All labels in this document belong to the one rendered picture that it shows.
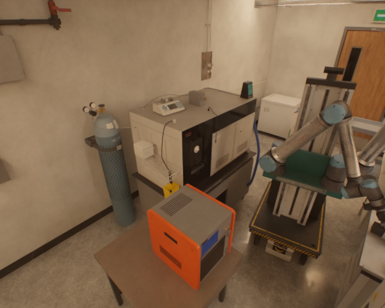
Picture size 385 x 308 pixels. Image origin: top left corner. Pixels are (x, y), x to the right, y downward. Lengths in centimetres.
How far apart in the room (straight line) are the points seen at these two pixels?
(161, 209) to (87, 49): 165
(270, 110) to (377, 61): 195
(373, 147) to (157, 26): 240
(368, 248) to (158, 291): 137
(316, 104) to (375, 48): 312
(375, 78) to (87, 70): 458
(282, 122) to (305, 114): 287
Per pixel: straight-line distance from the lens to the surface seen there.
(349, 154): 184
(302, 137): 170
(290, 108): 478
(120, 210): 274
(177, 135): 169
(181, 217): 136
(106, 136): 221
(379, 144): 200
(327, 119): 161
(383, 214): 184
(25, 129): 234
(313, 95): 201
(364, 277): 187
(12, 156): 239
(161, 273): 165
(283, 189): 242
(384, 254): 191
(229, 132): 224
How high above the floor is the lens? 212
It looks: 30 degrees down
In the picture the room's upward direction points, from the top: straight up
